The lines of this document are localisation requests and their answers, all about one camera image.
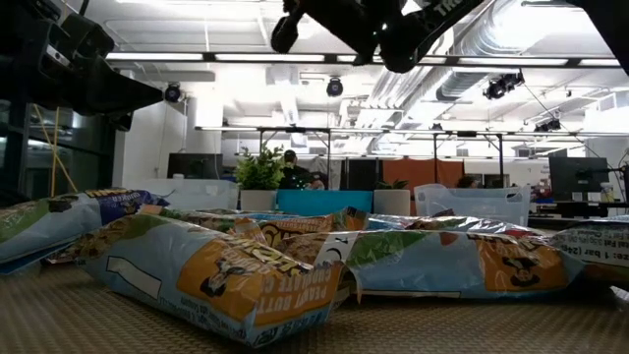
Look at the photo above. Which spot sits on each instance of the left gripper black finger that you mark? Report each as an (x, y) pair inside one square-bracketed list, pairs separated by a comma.
[(118, 91)]

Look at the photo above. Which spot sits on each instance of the dark-blue-label chewy granola bar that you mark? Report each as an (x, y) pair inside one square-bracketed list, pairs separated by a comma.
[(59, 221)]

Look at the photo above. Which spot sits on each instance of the orange-label chewy granola bar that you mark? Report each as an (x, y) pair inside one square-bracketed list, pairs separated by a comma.
[(300, 227), (172, 275)]

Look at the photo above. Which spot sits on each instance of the light-blue snack bag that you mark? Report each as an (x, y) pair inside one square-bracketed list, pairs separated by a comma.
[(442, 265)]

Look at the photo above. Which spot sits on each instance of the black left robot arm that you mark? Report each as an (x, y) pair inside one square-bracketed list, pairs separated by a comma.
[(15, 29)]

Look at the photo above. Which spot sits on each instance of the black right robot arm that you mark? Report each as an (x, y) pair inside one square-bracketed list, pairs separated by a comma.
[(417, 34)]

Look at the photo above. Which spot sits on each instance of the round black spotlight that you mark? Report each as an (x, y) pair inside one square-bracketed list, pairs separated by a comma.
[(172, 93), (334, 87)]

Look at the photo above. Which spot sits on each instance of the overhead bar with light strips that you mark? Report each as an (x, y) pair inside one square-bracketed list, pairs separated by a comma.
[(270, 57)]

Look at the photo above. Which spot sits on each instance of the black computer monitor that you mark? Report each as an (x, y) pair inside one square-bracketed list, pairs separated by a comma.
[(194, 166), (577, 174)]

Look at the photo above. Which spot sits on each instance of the clear plastic bin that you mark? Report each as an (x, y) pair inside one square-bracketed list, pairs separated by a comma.
[(196, 194), (472, 206)]

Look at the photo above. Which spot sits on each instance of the black partition panel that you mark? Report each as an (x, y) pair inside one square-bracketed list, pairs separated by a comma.
[(361, 174)]

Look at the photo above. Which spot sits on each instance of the person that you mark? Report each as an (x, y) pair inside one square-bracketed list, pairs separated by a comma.
[(467, 182), (295, 177)]

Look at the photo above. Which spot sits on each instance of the leafy green plant white pot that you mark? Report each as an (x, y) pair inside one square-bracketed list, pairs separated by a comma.
[(258, 172)]

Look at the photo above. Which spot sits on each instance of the orange partition panel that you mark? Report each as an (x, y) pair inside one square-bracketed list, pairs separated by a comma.
[(417, 172)]

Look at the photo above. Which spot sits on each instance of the black track light cluster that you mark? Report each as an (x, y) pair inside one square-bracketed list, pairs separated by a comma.
[(501, 86), (548, 126)]

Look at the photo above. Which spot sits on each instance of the teal plastic bin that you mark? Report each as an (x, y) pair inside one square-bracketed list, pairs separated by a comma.
[(324, 201)]

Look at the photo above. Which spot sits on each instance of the small succulent white pot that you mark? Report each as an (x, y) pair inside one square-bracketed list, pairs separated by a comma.
[(391, 202)]

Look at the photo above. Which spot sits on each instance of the black office desk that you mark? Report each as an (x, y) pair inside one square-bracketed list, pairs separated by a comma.
[(580, 209)]

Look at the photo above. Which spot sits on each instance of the pale bottle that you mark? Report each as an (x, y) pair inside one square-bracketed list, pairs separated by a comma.
[(607, 193)]

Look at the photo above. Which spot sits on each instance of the black-bordered tan mat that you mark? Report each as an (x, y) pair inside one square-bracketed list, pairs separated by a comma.
[(491, 329)]

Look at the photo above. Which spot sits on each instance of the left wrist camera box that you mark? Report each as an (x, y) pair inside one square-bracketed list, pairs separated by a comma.
[(57, 55)]

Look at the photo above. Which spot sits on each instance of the black background rig frame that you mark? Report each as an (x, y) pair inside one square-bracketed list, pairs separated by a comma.
[(467, 134), (295, 130)]

